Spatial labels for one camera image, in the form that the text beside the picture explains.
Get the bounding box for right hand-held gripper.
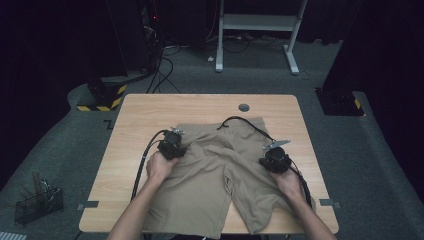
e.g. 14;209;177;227
258;139;293;175

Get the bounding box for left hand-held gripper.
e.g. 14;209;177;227
157;126;187;160

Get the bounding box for khaki shorts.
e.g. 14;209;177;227
141;116;316;240

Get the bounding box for person's right hand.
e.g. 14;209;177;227
269;167;306;202

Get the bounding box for person's left hand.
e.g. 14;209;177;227
145;150;180;185

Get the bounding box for black yellow striped stand base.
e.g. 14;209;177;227
76;77;129;113

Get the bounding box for black stand base yellow mark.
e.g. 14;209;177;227
314;87;365;117

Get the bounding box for dark equipment rack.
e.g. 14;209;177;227
139;0;162;72

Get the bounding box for white striped floor plate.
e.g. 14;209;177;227
0;231;28;240

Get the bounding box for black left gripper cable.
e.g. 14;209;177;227
130;129;168;202

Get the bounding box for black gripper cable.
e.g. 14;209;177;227
289;165;314;209
130;129;168;202

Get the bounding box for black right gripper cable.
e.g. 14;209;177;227
289;165;314;209

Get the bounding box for black drawstring cord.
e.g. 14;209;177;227
216;115;276;143

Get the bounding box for black floor cables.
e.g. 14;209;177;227
145;45;183;95

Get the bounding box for grey table bracket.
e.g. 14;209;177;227
76;200;100;212
318;198;342;210

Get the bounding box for white metal desk frame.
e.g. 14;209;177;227
214;0;309;76

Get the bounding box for black wire basket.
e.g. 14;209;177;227
14;184;65;225

